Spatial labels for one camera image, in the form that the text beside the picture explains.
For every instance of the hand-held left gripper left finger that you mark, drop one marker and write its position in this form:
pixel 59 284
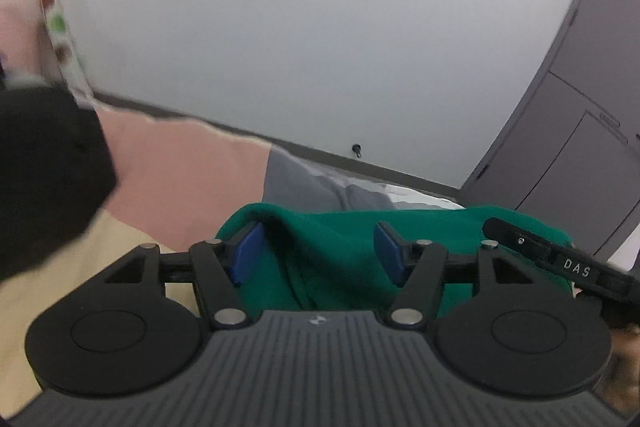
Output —
pixel 245 254

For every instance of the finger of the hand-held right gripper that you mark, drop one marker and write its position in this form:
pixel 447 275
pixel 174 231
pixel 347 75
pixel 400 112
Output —
pixel 520 241

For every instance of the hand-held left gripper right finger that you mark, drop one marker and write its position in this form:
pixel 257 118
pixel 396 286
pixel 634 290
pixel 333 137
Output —
pixel 387 254

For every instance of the green zip hoodie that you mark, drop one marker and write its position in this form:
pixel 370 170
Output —
pixel 330 252

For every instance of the person's right hand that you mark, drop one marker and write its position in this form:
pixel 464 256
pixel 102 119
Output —
pixel 625 357

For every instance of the patchwork bed blanket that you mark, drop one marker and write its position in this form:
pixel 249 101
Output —
pixel 190 187

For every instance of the black door stopper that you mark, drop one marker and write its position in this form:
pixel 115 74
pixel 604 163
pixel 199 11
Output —
pixel 357 150

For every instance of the grey door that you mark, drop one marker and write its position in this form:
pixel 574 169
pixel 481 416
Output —
pixel 590 57

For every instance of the black puffer jacket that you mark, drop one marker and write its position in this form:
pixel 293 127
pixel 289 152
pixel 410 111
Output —
pixel 45 177

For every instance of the colourful printed packet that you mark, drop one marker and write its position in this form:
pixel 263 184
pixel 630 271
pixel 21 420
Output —
pixel 62 47

